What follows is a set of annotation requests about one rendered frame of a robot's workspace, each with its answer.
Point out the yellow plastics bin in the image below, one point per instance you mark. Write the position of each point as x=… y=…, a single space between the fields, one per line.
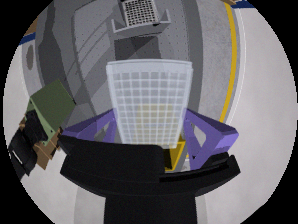
x=171 y=156

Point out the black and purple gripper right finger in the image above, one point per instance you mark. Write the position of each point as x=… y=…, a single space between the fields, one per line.
x=219 y=138

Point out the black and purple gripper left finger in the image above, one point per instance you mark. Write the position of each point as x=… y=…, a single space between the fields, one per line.
x=87 y=129

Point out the white well plate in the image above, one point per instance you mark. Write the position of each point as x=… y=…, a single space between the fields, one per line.
x=139 y=12

